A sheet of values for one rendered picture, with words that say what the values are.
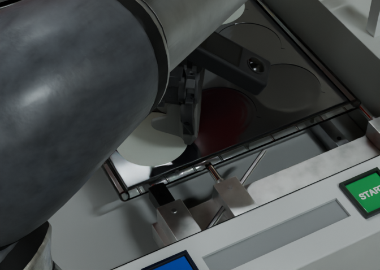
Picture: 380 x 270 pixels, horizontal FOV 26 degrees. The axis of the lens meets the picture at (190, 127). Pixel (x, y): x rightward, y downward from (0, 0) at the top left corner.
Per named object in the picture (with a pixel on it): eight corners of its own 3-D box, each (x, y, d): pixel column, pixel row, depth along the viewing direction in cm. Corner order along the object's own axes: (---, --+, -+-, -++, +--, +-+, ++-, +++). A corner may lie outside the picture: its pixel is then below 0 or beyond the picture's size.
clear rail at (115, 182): (22, 39, 128) (21, 32, 127) (31, 36, 128) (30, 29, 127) (121, 205, 105) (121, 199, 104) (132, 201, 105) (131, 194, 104)
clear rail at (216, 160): (117, 197, 106) (116, 191, 105) (357, 102, 118) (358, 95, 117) (121, 205, 105) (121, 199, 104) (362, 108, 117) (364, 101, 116)
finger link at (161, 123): (154, 138, 112) (152, 88, 105) (197, 143, 111) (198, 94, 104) (150, 155, 109) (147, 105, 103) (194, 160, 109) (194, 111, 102)
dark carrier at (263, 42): (34, 37, 127) (34, 34, 127) (228, -25, 138) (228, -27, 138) (128, 190, 106) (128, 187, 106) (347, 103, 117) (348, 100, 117)
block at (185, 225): (156, 221, 104) (156, 207, 102) (180, 211, 105) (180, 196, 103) (186, 268, 99) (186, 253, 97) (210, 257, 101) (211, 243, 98)
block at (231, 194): (212, 198, 107) (212, 183, 105) (234, 188, 108) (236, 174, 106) (243, 243, 102) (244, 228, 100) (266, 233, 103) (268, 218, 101)
